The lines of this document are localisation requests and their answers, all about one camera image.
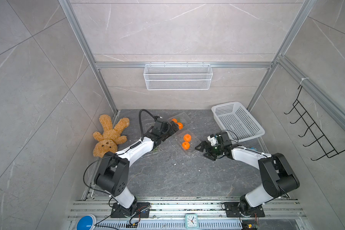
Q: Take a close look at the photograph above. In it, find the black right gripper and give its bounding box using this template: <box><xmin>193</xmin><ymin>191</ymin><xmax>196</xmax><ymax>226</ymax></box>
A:
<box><xmin>195</xmin><ymin>141</ymin><xmax>224</xmax><ymax>160</ymax></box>

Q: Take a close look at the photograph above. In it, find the clear plastic container back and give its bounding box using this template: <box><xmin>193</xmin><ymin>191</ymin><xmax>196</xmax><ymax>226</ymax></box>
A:
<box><xmin>168</xmin><ymin>112</ymin><xmax>192</xmax><ymax>130</ymax></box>

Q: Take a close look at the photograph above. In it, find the clear plastic container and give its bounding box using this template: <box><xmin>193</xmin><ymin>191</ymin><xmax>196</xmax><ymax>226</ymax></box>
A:
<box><xmin>175</xmin><ymin>129</ymin><xmax>202</xmax><ymax>156</ymax></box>
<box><xmin>168</xmin><ymin>112</ymin><xmax>192</xmax><ymax>130</ymax></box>

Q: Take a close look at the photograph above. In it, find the orange one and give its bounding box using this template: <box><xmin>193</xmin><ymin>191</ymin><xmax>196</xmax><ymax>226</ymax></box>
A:
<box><xmin>183</xmin><ymin>134</ymin><xmax>192</xmax><ymax>142</ymax></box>

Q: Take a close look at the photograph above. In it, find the clear plastic container front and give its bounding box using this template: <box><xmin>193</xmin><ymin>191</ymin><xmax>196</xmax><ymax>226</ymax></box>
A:
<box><xmin>175</xmin><ymin>129</ymin><xmax>202</xmax><ymax>156</ymax></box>

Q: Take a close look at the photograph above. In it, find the orange two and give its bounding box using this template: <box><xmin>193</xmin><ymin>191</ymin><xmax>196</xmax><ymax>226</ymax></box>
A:
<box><xmin>182</xmin><ymin>141</ymin><xmax>190</xmax><ymax>150</ymax></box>

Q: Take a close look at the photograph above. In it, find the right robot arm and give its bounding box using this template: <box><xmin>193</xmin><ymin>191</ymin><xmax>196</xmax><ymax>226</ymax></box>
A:
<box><xmin>195</xmin><ymin>130</ymin><xmax>300</xmax><ymax>217</ymax></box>

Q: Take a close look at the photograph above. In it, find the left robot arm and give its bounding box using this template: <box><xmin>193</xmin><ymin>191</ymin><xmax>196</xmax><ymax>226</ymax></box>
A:
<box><xmin>94</xmin><ymin>117</ymin><xmax>183</xmax><ymax>213</ymax></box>

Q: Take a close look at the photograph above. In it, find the orange three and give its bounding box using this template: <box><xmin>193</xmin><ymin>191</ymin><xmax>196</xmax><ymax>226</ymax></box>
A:
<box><xmin>176</xmin><ymin>122</ymin><xmax>184</xmax><ymax>130</ymax></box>

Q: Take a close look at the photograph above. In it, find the white perforated plastic basket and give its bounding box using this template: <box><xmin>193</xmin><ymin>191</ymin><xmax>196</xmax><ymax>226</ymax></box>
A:
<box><xmin>211</xmin><ymin>102</ymin><xmax>265</xmax><ymax>142</ymax></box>

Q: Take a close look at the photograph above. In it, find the brown teddy bear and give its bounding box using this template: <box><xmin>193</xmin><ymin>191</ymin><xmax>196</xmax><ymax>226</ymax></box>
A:
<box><xmin>93</xmin><ymin>115</ymin><xmax>130</xmax><ymax>158</ymax></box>

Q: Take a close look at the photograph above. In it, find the teal front alarm clock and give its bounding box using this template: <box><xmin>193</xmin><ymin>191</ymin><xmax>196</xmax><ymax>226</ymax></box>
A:
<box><xmin>185</xmin><ymin>213</ymin><xmax>199</xmax><ymax>229</ymax></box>

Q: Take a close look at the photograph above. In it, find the blue round button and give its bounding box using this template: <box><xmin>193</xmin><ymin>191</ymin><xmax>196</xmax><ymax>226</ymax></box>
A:
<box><xmin>76</xmin><ymin>214</ymin><xmax>97</xmax><ymax>230</ymax></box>

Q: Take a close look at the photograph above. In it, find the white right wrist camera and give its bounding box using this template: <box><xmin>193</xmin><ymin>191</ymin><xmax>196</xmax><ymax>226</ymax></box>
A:
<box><xmin>208</xmin><ymin>135</ymin><xmax>218</xmax><ymax>146</ymax></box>

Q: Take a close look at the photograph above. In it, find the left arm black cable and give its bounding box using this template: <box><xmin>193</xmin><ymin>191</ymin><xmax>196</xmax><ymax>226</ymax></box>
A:
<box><xmin>138</xmin><ymin>109</ymin><xmax>162</xmax><ymax>141</ymax></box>

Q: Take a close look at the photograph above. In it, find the white wire wall basket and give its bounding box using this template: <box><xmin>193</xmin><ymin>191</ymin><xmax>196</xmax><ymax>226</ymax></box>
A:
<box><xmin>143</xmin><ymin>64</ymin><xmax>213</xmax><ymax>91</ymax></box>

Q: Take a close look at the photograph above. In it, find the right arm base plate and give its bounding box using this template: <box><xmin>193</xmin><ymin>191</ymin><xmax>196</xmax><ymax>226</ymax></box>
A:
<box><xmin>222</xmin><ymin>202</ymin><xmax>265</xmax><ymax>218</ymax></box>

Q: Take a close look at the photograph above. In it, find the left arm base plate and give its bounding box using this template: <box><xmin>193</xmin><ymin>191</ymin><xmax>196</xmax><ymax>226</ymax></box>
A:
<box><xmin>111</xmin><ymin>202</ymin><xmax>150</xmax><ymax>218</ymax></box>

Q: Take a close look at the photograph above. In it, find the black wall hook rack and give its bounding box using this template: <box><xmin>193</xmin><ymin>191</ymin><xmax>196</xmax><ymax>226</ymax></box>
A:
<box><xmin>284</xmin><ymin>86</ymin><xmax>345</xmax><ymax>162</ymax></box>

